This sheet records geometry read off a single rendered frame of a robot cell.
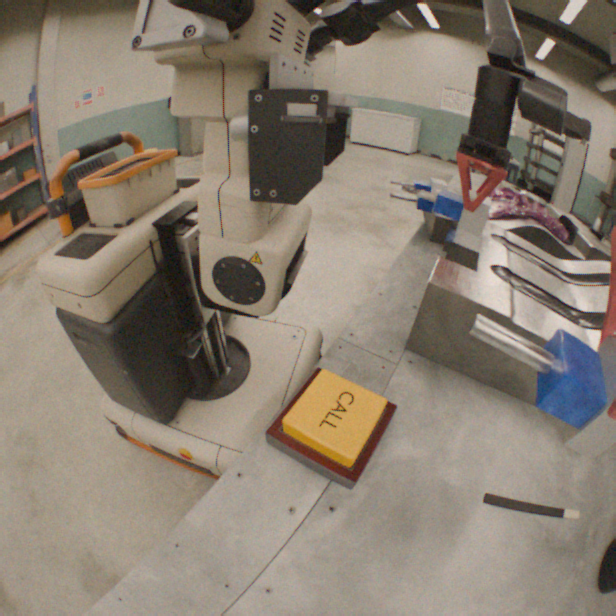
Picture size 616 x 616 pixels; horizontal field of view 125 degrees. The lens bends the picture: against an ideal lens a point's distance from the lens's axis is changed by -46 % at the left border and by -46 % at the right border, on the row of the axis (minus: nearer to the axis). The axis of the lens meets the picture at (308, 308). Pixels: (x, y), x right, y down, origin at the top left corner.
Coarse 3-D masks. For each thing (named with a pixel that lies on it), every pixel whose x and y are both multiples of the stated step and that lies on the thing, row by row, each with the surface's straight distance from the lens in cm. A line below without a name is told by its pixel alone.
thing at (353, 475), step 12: (300, 396) 25; (288, 408) 24; (276, 420) 24; (384, 420) 24; (276, 432) 23; (288, 444) 23; (300, 444) 23; (372, 444) 23; (312, 456) 22; (336, 468) 22; (360, 468) 22
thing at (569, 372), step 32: (480, 320) 16; (512, 352) 17; (544, 352) 17; (576, 352) 18; (608, 352) 20; (544, 384) 17; (576, 384) 16; (608, 384) 19; (576, 416) 18; (608, 416) 19; (576, 448) 21
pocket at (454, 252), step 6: (444, 246) 37; (450, 246) 37; (456, 246) 37; (462, 246) 37; (444, 252) 37; (450, 252) 38; (456, 252) 38; (462, 252) 37; (468, 252) 37; (474, 252) 37; (444, 258) 36; (450, 258) 38; (456, 258) 38; (462, 258) 38; (468, 258) 38; (474, 258) 38; (462, 264) 38; (468, 264) 38; (474, 264) 38; (474, 270) 36
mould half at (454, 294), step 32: (480, 256) 36; (512, 256) 42; (544, 256) 51; (448, 288) 27; (480, 288) 30; (512, 288) 34; (544, 288) 39; (576, 288) 47; (608, 288) 49; (416, 320) 30; (448, 320) 29; (512, 320) 28; (544, 320) 32; (416, 352) 33; (448, 352) 32; (480, 352) 31; (512, 384) 34
